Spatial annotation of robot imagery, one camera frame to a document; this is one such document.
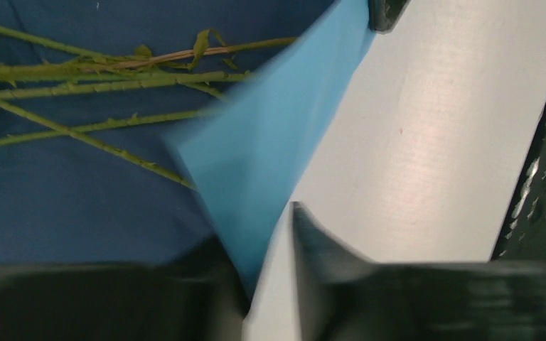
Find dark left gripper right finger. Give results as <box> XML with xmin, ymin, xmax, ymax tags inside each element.
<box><xmin>291</xmin><ymin>202</ymin><xmax>546</xmax><ymax>340</ymax></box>

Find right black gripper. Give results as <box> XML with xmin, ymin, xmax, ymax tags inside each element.
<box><xmin>368</xmin><ymin>0</ymin><xmax>410</xmax><ymax>32</ymax></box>

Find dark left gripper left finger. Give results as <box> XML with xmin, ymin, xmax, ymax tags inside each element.
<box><xmin>0</xmin><ymin>237</ymin><xmax>250</xmax><ymax>340</ymax></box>

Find blue wrapping paper sheet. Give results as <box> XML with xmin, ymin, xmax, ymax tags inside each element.
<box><xmin>0</xmin><ymin>1</ymin><xmax>374</xmax><ymax>289</ymax></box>

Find pink fake flower bunch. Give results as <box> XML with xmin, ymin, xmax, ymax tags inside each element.
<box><xmin>0</xmin><ymin>26</ymin><xmax>294</xmax><ymax>187</ymax></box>

